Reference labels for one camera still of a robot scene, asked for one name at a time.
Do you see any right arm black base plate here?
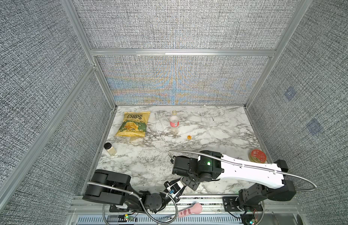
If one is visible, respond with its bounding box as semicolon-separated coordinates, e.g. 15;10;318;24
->
222;196;263;212

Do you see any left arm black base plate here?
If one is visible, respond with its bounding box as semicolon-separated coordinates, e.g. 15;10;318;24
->
109;203;130;213

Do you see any clear bottle red label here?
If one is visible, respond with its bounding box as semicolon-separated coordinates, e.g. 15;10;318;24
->
169;110;179;135

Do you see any small jar black lid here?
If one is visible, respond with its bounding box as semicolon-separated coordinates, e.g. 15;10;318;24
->
104;142;117;156

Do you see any round gold tin red lid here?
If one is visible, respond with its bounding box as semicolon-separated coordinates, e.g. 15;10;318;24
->
249;149;267;164

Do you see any yellow green chips bag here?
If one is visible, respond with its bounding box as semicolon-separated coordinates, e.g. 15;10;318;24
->
116;112;151;138

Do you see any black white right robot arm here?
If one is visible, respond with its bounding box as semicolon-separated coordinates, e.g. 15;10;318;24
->
170;151;296;212

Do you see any pink cat paw stick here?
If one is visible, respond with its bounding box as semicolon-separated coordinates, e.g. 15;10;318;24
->
156;202;203;225

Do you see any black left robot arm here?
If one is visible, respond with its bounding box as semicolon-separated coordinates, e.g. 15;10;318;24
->
83;169;186;213

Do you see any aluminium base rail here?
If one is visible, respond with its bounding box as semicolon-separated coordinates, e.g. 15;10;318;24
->
64;195;310;225

